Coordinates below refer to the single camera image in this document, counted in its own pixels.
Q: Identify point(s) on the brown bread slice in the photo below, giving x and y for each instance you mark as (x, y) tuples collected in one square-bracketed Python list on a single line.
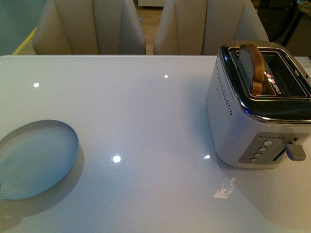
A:
[(252, 62)]

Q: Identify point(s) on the white round plate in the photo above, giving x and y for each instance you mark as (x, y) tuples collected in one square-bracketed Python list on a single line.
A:
[(35, 157)]

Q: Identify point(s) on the beige right dining chair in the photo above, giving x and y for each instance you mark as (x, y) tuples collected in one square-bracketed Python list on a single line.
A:
[(200, 27)]

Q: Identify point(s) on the beige dining chair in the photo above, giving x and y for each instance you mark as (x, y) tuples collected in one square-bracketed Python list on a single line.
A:
[(200, 27), (89, 27)]

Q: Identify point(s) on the white chrome two-slot toaster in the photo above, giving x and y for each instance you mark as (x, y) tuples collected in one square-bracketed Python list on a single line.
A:
[(251, 131)]

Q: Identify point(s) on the beige left dining chair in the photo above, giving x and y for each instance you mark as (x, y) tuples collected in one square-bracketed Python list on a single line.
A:
[(89, 27)]

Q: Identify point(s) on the grey toaster lever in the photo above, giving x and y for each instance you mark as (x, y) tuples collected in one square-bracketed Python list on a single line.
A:
[(295, 152)]

